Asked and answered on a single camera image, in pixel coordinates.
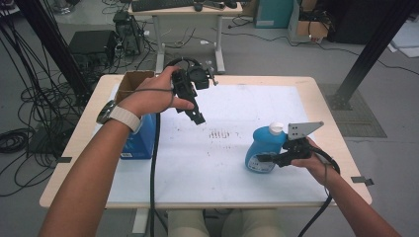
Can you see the blue cardboard box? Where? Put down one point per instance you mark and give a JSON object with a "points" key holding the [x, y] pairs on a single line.
{"points": [[141, 144]]}

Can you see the person's left leg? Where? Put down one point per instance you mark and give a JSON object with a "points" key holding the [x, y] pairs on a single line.
{"points": [[187, 225]]}

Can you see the blue bottle with white cap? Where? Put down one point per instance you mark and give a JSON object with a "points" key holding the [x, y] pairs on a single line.
{"points": [[263, 143]]}

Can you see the black computer tower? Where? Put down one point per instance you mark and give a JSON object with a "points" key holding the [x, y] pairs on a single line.
{"points": [[128, 33]]}

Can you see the white table mat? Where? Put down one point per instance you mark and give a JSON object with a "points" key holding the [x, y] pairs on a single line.
{"points": [[214, 177]]}

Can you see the teal storage box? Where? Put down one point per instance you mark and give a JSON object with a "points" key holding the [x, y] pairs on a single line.
{"points": [[273, 13]]}

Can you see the white desk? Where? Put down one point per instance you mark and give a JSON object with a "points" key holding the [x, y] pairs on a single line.
{"points": [[184, 18]]}

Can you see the white paper sheets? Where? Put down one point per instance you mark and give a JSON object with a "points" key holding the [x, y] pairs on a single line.
{"points": [[406, 39]]}

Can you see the light wooden table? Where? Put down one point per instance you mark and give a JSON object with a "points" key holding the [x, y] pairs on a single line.
{"points": [[339, 158]]}

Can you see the open brown cardboard box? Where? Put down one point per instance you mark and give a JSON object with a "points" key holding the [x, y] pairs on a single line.
{"points": [[309, 29]]}

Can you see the person's leg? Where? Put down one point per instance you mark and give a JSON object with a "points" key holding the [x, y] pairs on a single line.
{"points": [[253, 225], [187, 225]]}

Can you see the person's left hand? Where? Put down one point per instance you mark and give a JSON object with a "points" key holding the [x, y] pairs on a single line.
{"points": [[148, 98]]}

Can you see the black equipment box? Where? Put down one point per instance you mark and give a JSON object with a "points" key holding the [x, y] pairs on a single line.
{"points": [[92, 44]]}

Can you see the black metal stand post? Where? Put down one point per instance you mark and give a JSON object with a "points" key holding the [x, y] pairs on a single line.
{"points": [[372, 49], [49, 39]]}

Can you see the black keyboard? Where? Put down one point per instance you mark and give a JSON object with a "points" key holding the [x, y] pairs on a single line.
{"points": [[161, 5]]}

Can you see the person's right hand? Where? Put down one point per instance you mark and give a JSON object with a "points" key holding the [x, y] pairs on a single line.
{"points": [[316, 166]]}

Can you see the dark tape strip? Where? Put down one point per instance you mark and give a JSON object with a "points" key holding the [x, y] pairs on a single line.
{"points": [[361, 180], [64, 160]]}

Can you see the person's right leg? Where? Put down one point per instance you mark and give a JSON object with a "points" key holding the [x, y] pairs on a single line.
{"points": [[253, 225]]}

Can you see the black computer mouse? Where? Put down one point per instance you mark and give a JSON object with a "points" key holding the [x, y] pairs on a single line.
{"points": [[198, 7]]}

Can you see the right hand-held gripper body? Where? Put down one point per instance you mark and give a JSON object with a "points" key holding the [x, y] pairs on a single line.
{"points": [[298, 149]]}

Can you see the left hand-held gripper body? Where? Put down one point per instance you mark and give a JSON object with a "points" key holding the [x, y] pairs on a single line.
{"points": [[184, 87]]}

